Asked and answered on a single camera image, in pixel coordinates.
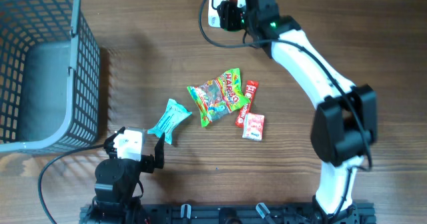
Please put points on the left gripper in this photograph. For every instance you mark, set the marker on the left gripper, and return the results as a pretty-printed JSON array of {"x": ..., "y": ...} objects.
[{"x": 147, "y": 160}]

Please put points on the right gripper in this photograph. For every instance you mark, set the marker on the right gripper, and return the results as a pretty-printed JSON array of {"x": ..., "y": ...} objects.
[{"x": 227, "y": 15}]

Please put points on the teal tissue packet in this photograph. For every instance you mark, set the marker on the teal tissue packet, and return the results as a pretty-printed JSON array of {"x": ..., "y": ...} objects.
[{"x": 174, "y": 114}]

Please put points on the green Haribo gummy bag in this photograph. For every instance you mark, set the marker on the green Haribo gummy bag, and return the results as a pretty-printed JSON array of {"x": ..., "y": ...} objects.
[{"x": 218, "y": 97}]

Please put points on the red white candy packet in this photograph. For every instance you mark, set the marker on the red white candy packet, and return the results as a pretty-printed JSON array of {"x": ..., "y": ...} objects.
[{"x": 253, "y": 126}]

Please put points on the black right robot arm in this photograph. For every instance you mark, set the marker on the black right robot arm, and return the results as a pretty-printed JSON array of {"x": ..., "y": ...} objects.
[{"x": 345, "y": 119}]

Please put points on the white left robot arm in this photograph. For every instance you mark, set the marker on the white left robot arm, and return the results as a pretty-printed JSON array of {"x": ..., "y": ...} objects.
[{"x": 119, "y": 175}]

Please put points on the grey plastic shopping basket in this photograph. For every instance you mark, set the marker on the grey plastic shopping basket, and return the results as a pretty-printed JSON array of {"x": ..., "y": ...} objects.
[{"x": 50, "y": 71}]

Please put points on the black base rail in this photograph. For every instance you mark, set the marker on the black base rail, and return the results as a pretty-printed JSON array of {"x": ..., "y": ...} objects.
[{"x": 169, "y": 214}]

